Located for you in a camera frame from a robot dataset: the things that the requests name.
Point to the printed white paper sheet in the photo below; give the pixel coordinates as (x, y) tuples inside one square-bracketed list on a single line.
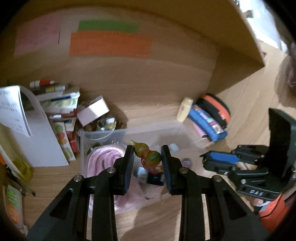
[(11, 109)]

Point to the wooden desk side panel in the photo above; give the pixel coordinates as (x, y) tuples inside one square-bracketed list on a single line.
[(219, 34)]

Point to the green paper note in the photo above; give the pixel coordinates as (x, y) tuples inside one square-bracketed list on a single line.
[(106, 26)]

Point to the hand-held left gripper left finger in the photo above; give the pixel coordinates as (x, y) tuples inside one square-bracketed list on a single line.
[(129, 166)]

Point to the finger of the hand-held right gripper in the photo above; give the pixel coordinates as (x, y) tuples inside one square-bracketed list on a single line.
[(217, 167), (222, 157)]

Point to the cream small bottle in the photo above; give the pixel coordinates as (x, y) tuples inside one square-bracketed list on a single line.
[(184, 109)]

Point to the clear plastic storage bin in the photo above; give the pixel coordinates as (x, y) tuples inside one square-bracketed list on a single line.
[(104, 134)]

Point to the blue pencil case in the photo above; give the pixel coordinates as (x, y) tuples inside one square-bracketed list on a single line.
[(208, 122)]

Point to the green orange lotion bottle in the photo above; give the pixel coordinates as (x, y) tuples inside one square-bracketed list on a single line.
[(13, 206)]

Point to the stack of packets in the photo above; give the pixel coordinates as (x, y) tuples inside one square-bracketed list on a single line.
[(60, 102)]

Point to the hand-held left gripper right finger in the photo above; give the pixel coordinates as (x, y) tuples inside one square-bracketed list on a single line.
[(165, 169)]

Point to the dark brown blurred object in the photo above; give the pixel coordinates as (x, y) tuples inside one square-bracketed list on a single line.
[(289, 58)]

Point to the glass bowl of trinkets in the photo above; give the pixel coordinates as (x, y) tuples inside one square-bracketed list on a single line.
[(104, 125)]

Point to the light blue charm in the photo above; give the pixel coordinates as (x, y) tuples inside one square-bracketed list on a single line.
[(174, 147)]

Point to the red box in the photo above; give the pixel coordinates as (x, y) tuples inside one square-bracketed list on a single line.
[(74, 139)]

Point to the small dark bottle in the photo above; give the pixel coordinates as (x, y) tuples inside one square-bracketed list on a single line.
[(145, 177)]

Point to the person's right hand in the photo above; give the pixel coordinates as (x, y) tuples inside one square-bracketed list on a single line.
[(260, 205)]

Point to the wooden desktop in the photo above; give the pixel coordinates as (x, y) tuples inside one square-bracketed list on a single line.
[(148, 222)]

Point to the green orange gourd ornament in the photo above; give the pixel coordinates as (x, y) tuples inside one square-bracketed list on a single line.
[(152, 157)]

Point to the pink notebook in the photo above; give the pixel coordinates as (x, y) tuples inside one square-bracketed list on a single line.
[(198, 129)]

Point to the orange black round case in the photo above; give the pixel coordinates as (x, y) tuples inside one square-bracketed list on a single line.
[(217, 106)]

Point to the red white marker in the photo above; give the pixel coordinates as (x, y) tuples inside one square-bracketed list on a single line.
[(42, 83)]

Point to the yellow spray bottle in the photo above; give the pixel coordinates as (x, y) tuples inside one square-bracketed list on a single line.
[(23, 169)]

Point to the small white box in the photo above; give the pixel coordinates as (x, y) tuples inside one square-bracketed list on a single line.
[(92, 111)]

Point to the orange paper note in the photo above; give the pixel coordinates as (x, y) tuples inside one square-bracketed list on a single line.
[(111, 45)]

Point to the orange sunscreen tube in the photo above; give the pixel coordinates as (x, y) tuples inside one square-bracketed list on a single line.
[(2, 158)]

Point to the fruit-printed box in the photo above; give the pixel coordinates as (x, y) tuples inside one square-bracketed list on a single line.
[(63, 141)]

